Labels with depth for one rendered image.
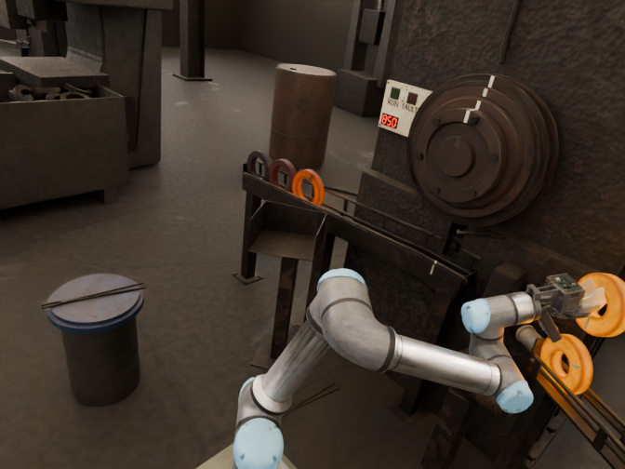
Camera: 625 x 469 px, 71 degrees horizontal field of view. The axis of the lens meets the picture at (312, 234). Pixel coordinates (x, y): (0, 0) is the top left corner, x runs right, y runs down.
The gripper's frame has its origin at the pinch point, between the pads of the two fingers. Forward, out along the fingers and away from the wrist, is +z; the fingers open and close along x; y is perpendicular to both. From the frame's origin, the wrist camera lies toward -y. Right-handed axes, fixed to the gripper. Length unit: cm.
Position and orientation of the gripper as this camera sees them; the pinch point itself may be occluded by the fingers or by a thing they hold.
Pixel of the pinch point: (604, 298)
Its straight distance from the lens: 131.1
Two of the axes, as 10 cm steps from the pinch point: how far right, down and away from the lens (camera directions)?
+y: -1.2, -8.6, -5.0
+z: 9.8, -1.7, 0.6
